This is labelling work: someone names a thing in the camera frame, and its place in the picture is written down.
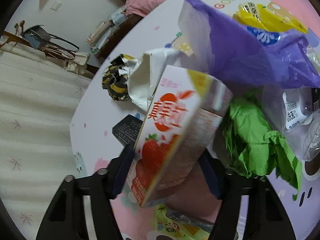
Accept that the green paper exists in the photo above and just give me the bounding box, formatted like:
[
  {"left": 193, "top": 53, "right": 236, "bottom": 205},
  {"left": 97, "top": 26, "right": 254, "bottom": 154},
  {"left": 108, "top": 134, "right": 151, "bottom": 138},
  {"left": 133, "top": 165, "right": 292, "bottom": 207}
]
[{"left": 219, "top": 88, "right": 302, "bottom": 200}]

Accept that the small black packet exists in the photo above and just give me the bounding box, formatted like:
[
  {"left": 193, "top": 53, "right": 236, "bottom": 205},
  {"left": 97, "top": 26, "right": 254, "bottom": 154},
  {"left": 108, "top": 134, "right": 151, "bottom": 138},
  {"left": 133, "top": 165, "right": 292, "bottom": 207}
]
[{"left": 112, "top": 114, "right": 143, "bottom": 146}]

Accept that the green yellow snack wrapper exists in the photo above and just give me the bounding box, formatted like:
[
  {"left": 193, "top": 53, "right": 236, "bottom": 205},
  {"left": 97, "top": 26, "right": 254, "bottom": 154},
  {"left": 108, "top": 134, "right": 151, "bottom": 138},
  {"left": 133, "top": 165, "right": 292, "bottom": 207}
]
[{"left": 153, "top": 204, "right": 213, "bottom": 239}]

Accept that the strawberry milk carton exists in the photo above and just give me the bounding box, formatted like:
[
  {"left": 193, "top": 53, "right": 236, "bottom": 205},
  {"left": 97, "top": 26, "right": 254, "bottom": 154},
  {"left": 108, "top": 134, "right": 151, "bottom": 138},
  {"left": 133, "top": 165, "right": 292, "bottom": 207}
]
[{"left": 127, "top": 65, "right": 233, "bottom": 208}]

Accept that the black yellow wrapper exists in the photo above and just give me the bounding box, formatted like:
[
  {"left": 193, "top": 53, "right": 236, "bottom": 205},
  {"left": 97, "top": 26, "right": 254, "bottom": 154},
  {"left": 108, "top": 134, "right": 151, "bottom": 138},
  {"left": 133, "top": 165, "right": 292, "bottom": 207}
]
[{"left": 101, "top": 54, "right": 139, "bottom": 101}]

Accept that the white paper bag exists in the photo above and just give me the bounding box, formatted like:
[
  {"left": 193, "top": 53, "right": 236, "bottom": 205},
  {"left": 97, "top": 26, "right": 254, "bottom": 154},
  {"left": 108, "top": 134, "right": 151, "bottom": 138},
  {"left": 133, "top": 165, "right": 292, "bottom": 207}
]
[{"left": 126, "top": 48, "right": 190, "bottom": 112}]

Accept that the purple plastic bag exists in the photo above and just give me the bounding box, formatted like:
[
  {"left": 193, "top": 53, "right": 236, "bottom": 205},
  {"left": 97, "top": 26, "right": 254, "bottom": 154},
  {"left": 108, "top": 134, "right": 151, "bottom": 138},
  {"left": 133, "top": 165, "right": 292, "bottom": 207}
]
[{"left": 178, "top": 0, "right": 319, "bottom": 89}]

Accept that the yellow snack bag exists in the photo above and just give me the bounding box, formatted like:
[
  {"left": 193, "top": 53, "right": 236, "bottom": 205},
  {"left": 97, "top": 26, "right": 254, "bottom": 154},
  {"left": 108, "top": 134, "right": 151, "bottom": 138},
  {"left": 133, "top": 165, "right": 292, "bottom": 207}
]
[{"left": 233, "top": 2, "right": 309, "bottom": 34}]

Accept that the cream curtain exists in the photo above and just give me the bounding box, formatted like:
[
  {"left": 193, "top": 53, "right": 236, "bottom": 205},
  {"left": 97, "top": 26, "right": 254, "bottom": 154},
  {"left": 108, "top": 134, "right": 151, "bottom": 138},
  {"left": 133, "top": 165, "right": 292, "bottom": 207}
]
[{"left": 1, "top": 44, "right": 90, "bottom": 239}]

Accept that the nightstand with books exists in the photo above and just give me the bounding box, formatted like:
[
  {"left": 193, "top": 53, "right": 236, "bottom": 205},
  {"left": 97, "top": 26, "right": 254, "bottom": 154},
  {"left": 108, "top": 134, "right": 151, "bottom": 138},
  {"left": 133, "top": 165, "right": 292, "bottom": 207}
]
[{"left": 87, "top": 6, "right": 143, "bottom": 58}]

